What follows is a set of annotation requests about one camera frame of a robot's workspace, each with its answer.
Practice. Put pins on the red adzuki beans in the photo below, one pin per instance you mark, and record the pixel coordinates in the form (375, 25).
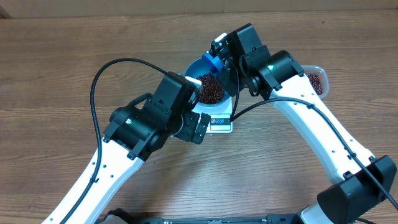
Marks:
(212, 92)

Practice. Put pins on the blue metal bowl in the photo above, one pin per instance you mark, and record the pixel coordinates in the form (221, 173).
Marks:
(198, 68)

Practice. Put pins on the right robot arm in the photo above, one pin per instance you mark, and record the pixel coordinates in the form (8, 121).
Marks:
(359, 179)

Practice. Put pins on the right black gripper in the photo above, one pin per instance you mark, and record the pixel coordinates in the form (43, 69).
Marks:
(229, 85)

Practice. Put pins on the clear plastic food container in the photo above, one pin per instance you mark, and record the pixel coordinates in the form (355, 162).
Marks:
(318, 79)

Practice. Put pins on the white digital kitchen scale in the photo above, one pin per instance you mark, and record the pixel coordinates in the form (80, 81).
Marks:
(220, 114)

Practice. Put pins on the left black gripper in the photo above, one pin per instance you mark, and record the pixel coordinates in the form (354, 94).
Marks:
(191, 119)

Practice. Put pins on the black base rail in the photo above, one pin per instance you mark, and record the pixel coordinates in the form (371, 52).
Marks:
(121, 216)

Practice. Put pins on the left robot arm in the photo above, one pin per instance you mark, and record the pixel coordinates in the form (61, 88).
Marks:
(134, 132)

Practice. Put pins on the blue plastic measuring scoop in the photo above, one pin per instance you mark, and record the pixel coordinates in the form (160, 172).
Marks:
(214, 63)

